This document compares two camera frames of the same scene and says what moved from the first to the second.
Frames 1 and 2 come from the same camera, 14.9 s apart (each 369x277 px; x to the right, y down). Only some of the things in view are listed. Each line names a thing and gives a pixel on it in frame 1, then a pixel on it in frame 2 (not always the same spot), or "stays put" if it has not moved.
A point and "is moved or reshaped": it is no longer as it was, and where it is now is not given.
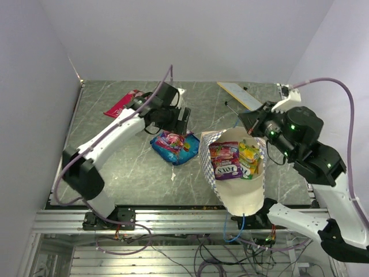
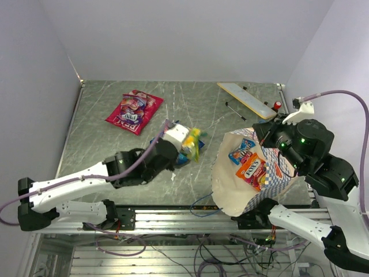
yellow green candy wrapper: [248, 157] → [192, 141]
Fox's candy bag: [225, 159] is moved or reshaped
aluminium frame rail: [147, 221] stays put
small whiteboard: [241, 96] stays put
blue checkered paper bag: [240, 197] is moved or reshaped
